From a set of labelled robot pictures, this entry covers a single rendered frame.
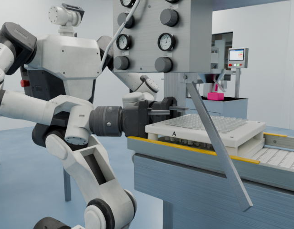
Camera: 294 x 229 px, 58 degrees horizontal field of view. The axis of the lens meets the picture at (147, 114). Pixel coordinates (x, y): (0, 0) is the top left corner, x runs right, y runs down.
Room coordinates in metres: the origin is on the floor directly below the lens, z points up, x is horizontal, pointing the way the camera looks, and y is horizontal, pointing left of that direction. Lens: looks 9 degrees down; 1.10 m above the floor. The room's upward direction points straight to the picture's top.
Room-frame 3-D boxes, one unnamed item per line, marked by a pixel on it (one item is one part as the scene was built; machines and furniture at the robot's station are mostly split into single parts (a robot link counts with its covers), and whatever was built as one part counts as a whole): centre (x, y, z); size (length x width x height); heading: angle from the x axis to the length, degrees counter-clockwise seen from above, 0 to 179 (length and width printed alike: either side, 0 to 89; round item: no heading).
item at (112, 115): (0.74, 0.06, 0.96); 0.12 x 0.10 x 0.13; 84
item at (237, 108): (3.41, -0.88, 0.38); 0.63 x 0.57 x 0.76; 41
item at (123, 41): (0.65, 0.06, 1.17); 0.04 x 0.01 x 0.04; 52
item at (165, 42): (0.58, -0.04, 1.16); 0.04 x 0.01 x 0.04; 52
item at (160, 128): (0.71, -0.17, 0.95); 0.25 x 0.24 x 0.02; 142
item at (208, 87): (3.48, -0.89, 0.95); 0.49 x 0.36 x 0.38; 41
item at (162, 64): (0.57, -0.03, 1.12); 0.03 x 0.03 x 0.04; 52
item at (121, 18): (0.64, 0.05, 1.22); 0.03 x 0.03 x 0.04; 52
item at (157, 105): (0.90, -0.04, 0.96); 0.12 x 0.10 x 0.13; 44
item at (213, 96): (3.17, -0.83, 0.80); 0.16 x 0.12 x 0.09; 41
